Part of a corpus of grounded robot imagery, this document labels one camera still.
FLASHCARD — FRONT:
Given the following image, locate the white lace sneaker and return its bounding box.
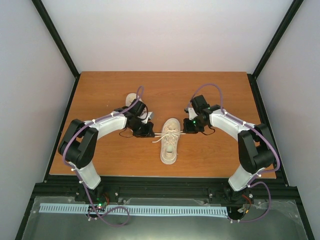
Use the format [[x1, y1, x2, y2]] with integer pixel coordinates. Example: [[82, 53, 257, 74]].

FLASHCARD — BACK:
[[125, 93, 140, 107], [152, 118, 185, 165]]

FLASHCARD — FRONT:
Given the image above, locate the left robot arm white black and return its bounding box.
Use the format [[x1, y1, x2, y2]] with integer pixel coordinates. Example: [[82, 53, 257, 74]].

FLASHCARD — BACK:
[[58, 99, 155, 202]]

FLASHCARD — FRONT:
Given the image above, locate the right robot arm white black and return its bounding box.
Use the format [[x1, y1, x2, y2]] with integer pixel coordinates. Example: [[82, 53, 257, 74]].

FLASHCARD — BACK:
[[183, 95, 278, 192]]

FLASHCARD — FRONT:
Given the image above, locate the green lit circuit board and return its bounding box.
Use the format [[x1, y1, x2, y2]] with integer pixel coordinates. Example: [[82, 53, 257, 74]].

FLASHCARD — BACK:
[[90, 192, 110, 213]]

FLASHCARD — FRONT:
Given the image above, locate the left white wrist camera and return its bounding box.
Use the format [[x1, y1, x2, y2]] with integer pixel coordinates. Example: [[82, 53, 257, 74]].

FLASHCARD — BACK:
[[139, 111, 154, 122]]

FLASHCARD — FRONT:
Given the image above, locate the light blue cable duct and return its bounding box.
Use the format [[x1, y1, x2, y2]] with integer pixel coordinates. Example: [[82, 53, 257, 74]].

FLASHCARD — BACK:
[[38, 203, 228, 218]]

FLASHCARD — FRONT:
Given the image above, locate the black aluminium frame rail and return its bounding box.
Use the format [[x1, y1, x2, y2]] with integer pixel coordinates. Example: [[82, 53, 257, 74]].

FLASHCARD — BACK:
[[32, 174, 298, 205]]

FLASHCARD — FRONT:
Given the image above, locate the right black frame post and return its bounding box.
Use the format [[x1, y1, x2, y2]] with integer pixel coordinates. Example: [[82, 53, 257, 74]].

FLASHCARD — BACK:
[[251, 0, 305, 78]]

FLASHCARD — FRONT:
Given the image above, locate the black frame post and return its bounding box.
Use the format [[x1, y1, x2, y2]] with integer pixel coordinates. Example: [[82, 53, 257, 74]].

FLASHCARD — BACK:
[[251, 0, 305, 78], [31, 0, 81, 80]]

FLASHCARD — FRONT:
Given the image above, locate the left black frame post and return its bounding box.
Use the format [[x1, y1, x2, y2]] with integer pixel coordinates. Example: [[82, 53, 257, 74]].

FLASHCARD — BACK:
[[31, 0, 81, 80]]

